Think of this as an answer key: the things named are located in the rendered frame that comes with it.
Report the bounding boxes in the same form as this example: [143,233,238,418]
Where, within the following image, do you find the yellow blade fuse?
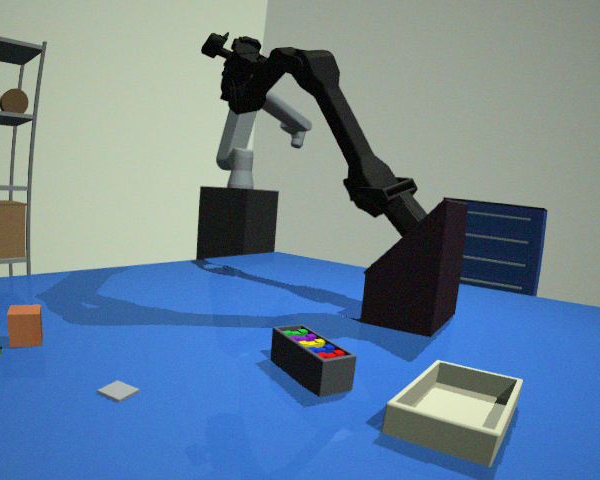
[298,339,325,348]

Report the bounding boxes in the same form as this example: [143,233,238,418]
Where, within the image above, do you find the orange block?
[7,304,43,347]

